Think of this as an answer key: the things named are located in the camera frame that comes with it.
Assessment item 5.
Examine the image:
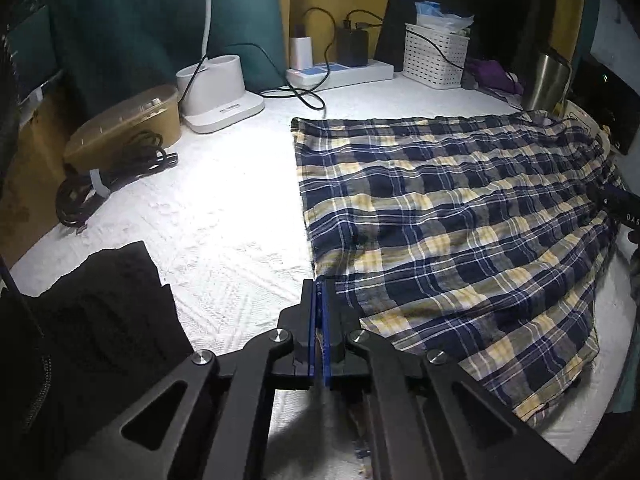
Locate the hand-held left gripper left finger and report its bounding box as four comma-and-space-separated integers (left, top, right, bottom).
65, 279, 321, 480

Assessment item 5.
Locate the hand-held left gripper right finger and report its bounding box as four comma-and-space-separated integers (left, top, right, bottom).
320, 280, 576, 480

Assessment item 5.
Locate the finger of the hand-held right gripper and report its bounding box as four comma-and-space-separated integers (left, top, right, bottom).
585, 180, 628, 211

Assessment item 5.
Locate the navy yellow plaid shirt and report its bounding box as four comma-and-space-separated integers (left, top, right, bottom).
290, 109, 626, 428

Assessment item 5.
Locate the cream cartoon print mug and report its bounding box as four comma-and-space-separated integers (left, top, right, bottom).
562, 100, 613, 151

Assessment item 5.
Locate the black monitor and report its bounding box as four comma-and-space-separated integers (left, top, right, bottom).
575, 55, 640, 156

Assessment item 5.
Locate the steel tumbler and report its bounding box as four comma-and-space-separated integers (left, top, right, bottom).
522, 49, 572, 113

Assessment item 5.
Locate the purple cloth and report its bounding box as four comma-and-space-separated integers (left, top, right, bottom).
467, 59, 523, 96

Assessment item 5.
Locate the white plastic basket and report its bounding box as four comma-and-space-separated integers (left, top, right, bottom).
402, 23, 471, 91

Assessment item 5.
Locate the black cloth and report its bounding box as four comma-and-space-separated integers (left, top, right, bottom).
0, 241, 196, 480

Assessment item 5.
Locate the white desk lamp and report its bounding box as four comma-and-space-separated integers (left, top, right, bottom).
176, 0, 265, 134

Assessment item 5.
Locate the blue clear plastic bag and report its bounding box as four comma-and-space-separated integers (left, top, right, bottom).
415, 0, 475, 36

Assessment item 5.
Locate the white power strip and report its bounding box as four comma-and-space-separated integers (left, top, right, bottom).
286, 59, 395, 92

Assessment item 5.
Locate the white charger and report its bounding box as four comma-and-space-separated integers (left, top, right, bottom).
291, 24, 315, 71

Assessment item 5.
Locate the brown lidded food container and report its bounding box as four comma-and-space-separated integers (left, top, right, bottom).
64, 85, 182, 171

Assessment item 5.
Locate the black charger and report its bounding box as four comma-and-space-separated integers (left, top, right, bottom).
336, 19, 371, 67

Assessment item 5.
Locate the thin black rod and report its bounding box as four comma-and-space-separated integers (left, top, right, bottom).
0, 255, 50, 361

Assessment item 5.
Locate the brown cardboard box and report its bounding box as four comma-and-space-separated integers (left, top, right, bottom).
0, 80, 86, 266

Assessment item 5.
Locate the teal curtain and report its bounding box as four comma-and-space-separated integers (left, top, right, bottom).
45, 0, 278, 111

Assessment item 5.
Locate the black tablet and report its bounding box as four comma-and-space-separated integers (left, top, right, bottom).
5, 5, 63, 106

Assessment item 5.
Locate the black charging cable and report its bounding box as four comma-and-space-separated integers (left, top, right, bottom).
260, 7, 338, 113
344, 8, 468, 72

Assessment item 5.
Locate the black coiled cable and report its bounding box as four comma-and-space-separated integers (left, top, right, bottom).
56, 131, 178, 235

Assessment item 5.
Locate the black lamp cable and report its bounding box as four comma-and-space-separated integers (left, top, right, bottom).
179, 42, 301, 106

